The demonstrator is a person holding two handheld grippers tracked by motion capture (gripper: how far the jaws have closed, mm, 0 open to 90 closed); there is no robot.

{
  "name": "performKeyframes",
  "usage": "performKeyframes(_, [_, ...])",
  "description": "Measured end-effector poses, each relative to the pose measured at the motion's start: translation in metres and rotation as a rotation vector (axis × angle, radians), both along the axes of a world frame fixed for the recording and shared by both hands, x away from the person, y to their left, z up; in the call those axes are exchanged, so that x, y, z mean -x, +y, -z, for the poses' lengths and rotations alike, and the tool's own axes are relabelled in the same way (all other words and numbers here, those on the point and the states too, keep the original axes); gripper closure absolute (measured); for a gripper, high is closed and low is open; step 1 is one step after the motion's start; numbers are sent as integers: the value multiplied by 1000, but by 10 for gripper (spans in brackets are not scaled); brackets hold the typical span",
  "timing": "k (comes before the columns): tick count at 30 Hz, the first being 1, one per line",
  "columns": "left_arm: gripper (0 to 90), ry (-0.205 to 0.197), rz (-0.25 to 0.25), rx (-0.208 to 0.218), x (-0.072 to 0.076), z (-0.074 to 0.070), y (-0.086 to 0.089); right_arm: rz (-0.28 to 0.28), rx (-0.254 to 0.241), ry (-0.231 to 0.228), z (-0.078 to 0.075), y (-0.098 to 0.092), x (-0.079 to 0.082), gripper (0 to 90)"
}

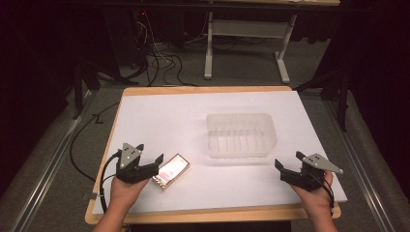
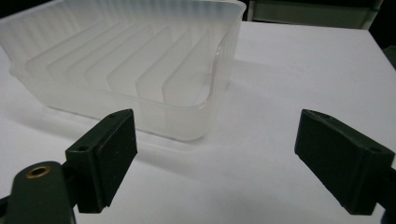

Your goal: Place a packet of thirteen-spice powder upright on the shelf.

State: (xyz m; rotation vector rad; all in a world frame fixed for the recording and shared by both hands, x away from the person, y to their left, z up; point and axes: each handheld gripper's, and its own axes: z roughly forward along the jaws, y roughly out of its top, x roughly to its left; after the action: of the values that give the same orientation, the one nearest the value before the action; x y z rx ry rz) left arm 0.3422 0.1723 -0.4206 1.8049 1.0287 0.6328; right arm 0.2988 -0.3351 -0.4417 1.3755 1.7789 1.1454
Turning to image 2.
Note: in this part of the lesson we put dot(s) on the translucent plastic divided storage box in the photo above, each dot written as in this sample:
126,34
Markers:
124,65

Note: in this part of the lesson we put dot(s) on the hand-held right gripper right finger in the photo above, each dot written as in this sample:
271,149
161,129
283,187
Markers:
342,161

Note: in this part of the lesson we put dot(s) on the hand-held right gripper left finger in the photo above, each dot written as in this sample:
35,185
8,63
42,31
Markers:
102,161

